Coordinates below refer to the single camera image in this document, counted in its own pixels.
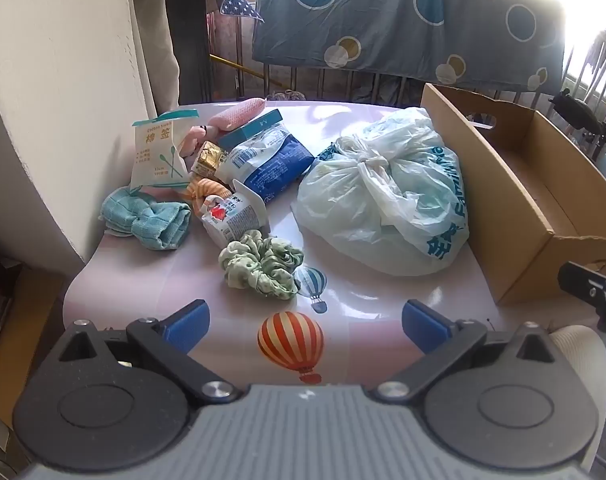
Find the yellow pole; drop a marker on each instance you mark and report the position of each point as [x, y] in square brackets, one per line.
[238, 67]

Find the green scrunchie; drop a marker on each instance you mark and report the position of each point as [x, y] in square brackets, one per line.
[258, 265]

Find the gold foil packet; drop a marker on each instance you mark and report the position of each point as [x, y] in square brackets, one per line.
[208, 157]

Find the blue star print cloth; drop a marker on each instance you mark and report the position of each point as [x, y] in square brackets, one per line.
[240, 5]

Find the white cotton swab bag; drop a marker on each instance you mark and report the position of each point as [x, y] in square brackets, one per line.
[158, 155]

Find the white yoghurt cup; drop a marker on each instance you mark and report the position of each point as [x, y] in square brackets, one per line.
[238, 217]

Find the orange striped cloth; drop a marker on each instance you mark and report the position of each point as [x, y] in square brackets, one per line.
[205, 189]

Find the white ribbed cylinder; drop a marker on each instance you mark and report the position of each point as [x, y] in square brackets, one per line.
[583, 360]

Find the blue and white packet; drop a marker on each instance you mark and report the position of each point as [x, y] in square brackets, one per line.
[278, 165]

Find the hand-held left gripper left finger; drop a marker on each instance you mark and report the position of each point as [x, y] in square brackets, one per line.
[188, 325]

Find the beige cloth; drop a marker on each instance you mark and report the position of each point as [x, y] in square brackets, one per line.
[155, 35]

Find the grey blanket with circles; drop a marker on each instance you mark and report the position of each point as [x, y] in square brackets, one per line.
[383, 15]

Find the teal towel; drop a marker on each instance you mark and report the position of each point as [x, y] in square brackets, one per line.
[148, 217]

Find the pink sponge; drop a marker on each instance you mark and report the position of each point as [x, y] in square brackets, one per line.
[238, 110]

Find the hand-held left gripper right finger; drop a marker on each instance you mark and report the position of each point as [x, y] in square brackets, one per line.
[423, 325]

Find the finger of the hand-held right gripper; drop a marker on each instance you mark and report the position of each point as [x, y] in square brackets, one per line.
[583, 280]

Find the teal and white box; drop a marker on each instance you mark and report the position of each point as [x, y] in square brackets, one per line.
[248, 130]

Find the cardboard box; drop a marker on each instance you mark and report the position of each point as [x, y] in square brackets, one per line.
[513, 220]

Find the pale green plastic bag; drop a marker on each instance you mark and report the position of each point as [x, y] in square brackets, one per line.
[378, 195]

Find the pink plush toy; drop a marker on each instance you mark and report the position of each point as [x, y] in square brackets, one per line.
[193, 137]

